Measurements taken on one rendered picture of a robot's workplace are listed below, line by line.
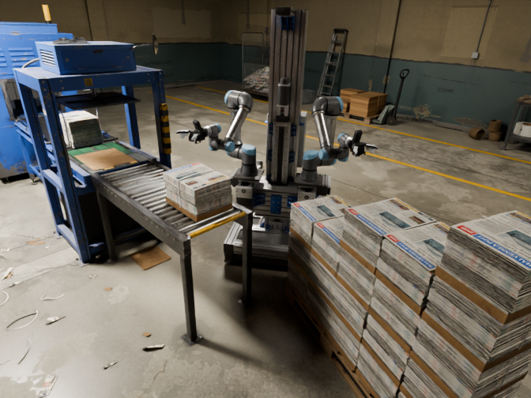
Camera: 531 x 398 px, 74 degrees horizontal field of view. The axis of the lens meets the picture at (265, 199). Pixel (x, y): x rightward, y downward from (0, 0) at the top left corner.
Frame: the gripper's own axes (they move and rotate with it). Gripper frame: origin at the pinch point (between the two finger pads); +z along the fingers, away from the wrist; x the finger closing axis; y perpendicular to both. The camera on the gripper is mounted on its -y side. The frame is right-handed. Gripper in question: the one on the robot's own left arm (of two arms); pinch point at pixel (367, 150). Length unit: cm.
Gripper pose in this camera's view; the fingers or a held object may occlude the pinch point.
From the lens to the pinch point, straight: 234.3
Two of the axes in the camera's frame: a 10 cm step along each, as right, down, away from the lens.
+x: -9.5, 2.2, -2.0
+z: 2.8, 4.3, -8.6
